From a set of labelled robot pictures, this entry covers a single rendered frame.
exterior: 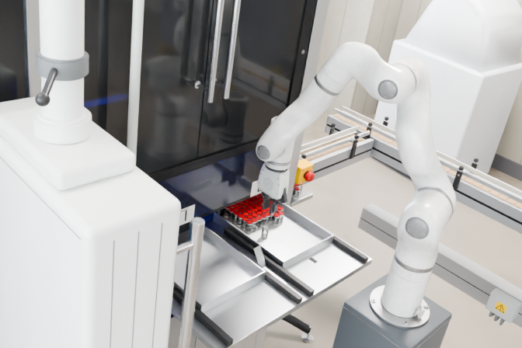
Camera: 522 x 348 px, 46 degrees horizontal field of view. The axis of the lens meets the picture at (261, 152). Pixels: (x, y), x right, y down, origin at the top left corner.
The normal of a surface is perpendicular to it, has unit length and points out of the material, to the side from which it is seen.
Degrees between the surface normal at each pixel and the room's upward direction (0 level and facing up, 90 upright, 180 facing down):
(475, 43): 90
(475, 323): 0
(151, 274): 90
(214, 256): 0
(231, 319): 0
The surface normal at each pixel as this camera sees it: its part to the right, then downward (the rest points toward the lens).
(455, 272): -0.70, 0.24
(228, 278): 0.14, -0.88
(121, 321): 0.68, 0.42
